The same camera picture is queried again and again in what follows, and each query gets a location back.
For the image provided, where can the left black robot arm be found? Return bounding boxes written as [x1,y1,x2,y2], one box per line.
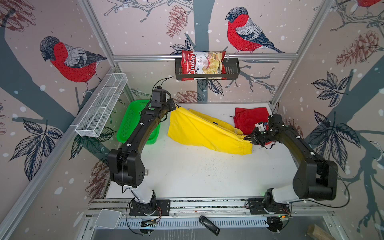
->
[107,86,176,204]

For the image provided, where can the red shorts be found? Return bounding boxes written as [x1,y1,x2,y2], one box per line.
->
[233,108,269,139]

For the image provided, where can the white square pad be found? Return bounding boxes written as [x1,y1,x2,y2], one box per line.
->
[95,209,122,230]

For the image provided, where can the white wire mesh basket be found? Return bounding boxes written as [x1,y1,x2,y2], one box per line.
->
[75,73,128,138]

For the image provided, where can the aluminium rail base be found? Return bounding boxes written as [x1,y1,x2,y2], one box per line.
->
[85,198,336,232]

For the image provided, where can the yellow shorts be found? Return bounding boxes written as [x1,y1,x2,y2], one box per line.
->
[168,107,253,156]

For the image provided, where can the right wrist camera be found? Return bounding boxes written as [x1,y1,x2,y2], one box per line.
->
[255,122,268,132]

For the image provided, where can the horizontal aluminium frame bar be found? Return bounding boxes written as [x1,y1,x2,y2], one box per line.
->
[112,53,300,63]

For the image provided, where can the green plastic tray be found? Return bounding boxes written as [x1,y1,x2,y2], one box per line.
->
[117,100,149,144]

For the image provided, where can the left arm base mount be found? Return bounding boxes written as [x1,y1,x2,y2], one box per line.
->
[128,191,171,217]

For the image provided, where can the black remote-like device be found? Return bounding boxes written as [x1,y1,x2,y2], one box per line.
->
[199,216,220,236]

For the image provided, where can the wooden block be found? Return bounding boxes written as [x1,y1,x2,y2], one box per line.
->
[307,224,335,240]

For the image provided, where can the black wall basket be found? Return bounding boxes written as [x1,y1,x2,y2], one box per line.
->
[175,58,240,81]

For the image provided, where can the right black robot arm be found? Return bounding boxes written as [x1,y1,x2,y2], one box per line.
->
[244,115,338,204]

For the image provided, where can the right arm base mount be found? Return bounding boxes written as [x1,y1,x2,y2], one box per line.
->
[245,189,291,215]

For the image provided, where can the red cassava chips bag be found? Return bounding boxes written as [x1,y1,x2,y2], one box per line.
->
[181,51,226,75]

